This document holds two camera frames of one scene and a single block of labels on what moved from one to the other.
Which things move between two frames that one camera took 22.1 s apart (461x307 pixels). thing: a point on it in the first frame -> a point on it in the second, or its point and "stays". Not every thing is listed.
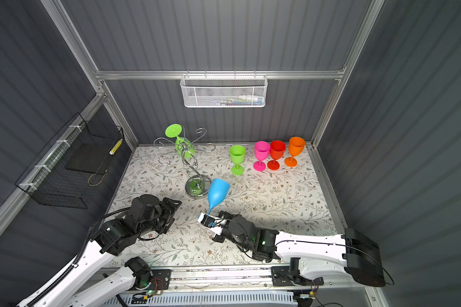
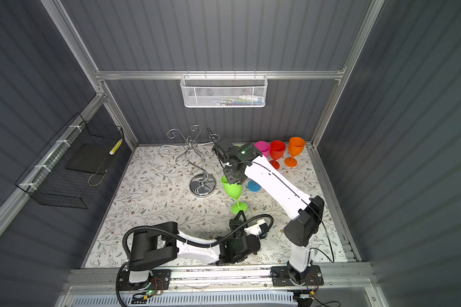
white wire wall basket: (224, 91) stays
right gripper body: (228, 233) -> (230, 176)
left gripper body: (164, 215) -> (238, 233)
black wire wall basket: (68, 171) stays
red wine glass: (277, 148) stays
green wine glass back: (184, 146) -> (234, 190)
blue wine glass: (218, 190) -> (253, 186)
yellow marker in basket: (116, 146) stays
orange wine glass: (296, 148) stays
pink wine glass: (261, 150) stays
